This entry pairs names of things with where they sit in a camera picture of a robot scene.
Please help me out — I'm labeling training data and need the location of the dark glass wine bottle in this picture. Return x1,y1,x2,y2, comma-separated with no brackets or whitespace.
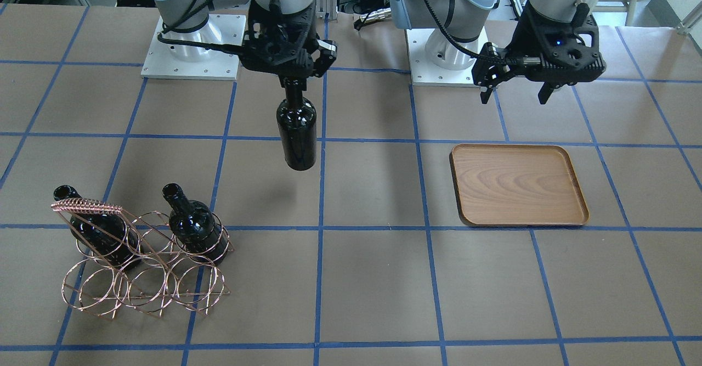
276,76,316,171

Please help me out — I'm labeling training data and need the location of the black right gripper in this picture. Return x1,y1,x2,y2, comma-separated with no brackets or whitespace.
242,1,337,78

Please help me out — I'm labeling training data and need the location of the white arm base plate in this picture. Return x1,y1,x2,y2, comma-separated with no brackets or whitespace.
141,14,246,81
406,29,477,88

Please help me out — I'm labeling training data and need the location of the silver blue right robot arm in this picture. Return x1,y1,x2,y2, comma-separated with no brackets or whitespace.
141,0,337,80

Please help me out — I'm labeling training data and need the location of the dark wine bottle in basket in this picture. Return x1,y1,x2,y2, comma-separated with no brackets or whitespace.
70,213,142,271

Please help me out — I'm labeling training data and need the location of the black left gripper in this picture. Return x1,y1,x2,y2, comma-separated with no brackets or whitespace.
472,4,607,104

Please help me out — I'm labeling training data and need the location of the copper wire wine basket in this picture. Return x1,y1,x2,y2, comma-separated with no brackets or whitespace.
51,198,231,319

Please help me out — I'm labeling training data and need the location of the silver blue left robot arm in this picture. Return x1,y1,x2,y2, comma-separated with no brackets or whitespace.
389,0,607,104

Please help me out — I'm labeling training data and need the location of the wooden rectangular tray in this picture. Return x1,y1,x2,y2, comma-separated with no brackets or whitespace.
450,144,590,227

